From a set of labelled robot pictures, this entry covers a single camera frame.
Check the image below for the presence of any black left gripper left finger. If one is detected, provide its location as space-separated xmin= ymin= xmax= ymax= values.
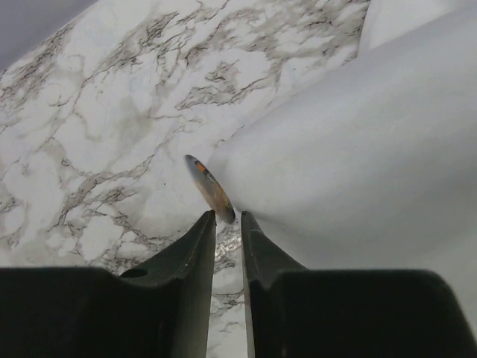
xmin=1 ymin=211 xmax=216 ymax=357

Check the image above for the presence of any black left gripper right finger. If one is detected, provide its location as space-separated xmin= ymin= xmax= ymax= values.
xmin=241 ymin=212 xmax=476 ymax=357

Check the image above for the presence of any round blue orange brooch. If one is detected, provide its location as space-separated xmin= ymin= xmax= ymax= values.
xmin=184 ymin=154 xmax=236 ymax=224

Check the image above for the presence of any white t-shirt with flower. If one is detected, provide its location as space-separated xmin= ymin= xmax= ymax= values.
xmin=207 ymin=5 xmax=476 ymax=326

